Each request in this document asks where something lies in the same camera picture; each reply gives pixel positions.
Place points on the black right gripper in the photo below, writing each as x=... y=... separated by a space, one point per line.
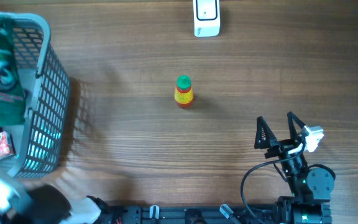
x=290 y=144

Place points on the red sauce bottle green cap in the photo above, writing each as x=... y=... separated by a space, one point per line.
x=183 y=92

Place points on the orange Kleenex tissue pack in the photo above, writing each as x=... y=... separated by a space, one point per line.
x=6 y=148

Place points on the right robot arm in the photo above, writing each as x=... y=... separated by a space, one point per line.
x=311 y=184

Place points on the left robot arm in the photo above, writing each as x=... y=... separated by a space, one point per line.
x=46 y=204

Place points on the white barcode scanner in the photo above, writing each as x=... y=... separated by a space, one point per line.
x=206 y=14

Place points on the grey plastic shopping basket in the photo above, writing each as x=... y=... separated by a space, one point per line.
x=46 y=85

